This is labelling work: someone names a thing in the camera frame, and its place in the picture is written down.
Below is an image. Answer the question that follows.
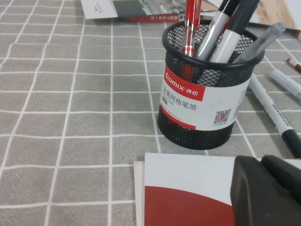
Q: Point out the red gel pen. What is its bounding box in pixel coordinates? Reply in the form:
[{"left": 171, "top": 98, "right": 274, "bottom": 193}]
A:
[{"left": 180, "top": 0, "right": 203, "bottom": 82}]

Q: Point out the red and white AgileX brochure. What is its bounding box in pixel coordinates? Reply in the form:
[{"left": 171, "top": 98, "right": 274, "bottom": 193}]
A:
[{"left": 143, "top": 152, "right": 262, "bottom": 226}]

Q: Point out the dark red pencil with eraser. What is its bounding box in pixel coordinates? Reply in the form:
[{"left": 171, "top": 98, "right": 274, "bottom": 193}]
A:
[{"left": 286, "top": 57, "right": 301, "bottom": 73}]

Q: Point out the grey capped pen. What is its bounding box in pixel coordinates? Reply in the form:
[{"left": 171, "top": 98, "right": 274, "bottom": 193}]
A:
[{"left": 232, "top": 22, "right": 286, "bottom": 65}]

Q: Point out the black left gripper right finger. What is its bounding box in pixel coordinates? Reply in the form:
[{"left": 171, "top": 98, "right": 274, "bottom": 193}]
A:
[{"left": 261, "top": 154, "right": 301, "bottom": 202}]

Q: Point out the office photo brochure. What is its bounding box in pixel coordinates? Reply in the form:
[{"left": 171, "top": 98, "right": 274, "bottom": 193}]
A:
[{"left": 80, "top": 0, "right": 226, "bottom": 24}]

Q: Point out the grey checked tablecloth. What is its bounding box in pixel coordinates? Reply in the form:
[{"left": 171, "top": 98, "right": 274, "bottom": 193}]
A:
[{"left": 0, "top": 0, "right": 301, "bottom": 226}]

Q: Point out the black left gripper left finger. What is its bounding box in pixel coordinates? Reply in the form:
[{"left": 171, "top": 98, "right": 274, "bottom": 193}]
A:
[{"left": 230, "top": 155, "right": 301, "bottom": 226}]

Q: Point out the all-white paint marker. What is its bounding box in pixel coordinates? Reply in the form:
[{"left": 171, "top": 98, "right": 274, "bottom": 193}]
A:
[{"left": 270, "top": 69, "right": 301, "bottom": 105}]

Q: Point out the desert photo brochure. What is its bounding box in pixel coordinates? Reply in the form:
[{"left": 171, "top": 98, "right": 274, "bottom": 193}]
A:
[{"left": 244, "top": 0, "right": 301, "bottom": 40}]

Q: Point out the pale brochure under red brochure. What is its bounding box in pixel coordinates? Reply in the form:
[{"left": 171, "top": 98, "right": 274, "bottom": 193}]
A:
[{"left": 133, "top": 161, "right": 145, "bottom": 226}]

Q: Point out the black-capped whiteboard marker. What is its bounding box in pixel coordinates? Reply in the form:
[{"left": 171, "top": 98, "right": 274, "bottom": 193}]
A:
[
  {"left": 195, "top": 0, "right": 238, "bottom": 61},
  {"left": 210, "top": 0, "right": 261, "bottom": 64}
]

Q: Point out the white marker with barcode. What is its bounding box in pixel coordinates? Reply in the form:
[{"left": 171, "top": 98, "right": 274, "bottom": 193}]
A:
[{"left": 247, "top": 73, "right": 301, "bottom": 159}]

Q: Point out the black mesh pen holder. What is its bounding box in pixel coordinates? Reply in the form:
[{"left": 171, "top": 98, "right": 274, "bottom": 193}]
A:
[{"left": 157, "top": 19, "right": 266, "bottom": 151}]

